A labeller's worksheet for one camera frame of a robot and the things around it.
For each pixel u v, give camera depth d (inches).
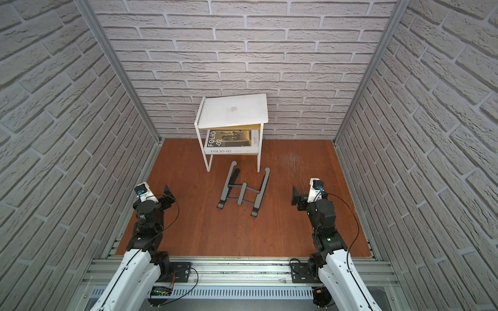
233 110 32.5
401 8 27.2
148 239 23.1
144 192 26.2
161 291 28.1
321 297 27.2
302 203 27.4
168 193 29.4
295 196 27.8
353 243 22.1
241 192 36.2
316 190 25.8
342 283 19.4
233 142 36.6
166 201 29.0
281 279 28.6
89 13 27.8
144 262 21.7
